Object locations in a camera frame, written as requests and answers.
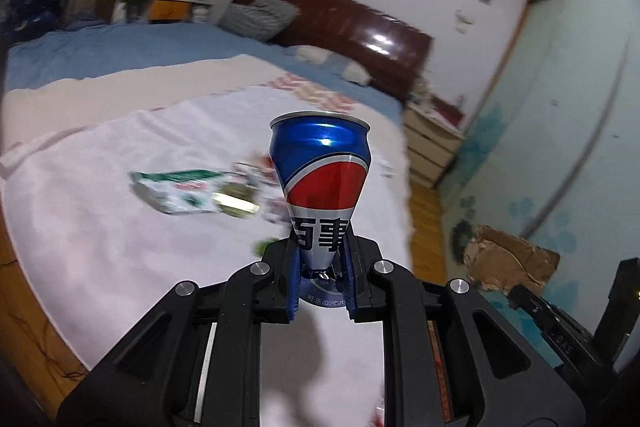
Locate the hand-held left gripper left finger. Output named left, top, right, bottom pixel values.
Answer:
left=57, top=237, right=301, bottom=427

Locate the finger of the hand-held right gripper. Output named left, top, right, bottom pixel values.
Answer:
left=507, top=284, right=596, bottom=365

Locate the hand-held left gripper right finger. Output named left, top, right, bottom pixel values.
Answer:
left=342, top=237, right=586, bottom=427

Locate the brown cardboard piece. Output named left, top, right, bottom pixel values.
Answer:
left=462, top=224, right=561, bottom=293

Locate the blue and red soda can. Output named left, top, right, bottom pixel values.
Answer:
left=269, top=111, right=372, bottom=308

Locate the green snack wrapper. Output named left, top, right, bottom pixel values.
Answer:
left=130, top=168, right=261, bottom=220

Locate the light wooden nightstand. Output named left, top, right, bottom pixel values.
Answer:
left=400, top=99, right=466, bottom=190

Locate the white cloth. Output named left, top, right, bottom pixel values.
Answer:
left=0, top=92, right=416, bottom=427

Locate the flowered glass wardrobe door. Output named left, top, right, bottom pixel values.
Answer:
left=440, top=0, right=640, bottom=358

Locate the red box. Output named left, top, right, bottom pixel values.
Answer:
left=425, top=102, right=463, bottom=128

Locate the light striped pillow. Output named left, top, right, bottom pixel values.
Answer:
left=285, top=44, right=373, bottom=85

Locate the dark wooden bed headboard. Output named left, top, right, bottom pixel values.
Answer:
left=234, top=0, right=435, bottom=102

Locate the cream blanket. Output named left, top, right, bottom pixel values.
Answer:
left=2, top=54, right=361, bottom=122

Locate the grey checked pillow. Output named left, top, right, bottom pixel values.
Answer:
left=217, top=0, right=301, bottom=42

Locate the blue bed sheet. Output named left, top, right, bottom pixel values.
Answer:
left=5, top=24, right=403, bottom=118

